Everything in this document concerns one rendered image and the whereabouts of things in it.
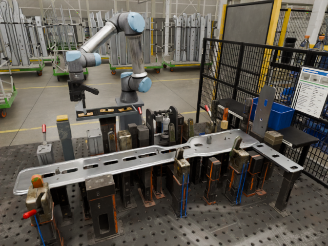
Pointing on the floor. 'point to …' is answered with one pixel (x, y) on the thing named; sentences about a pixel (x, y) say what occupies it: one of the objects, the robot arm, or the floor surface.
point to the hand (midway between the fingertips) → (85, 112)
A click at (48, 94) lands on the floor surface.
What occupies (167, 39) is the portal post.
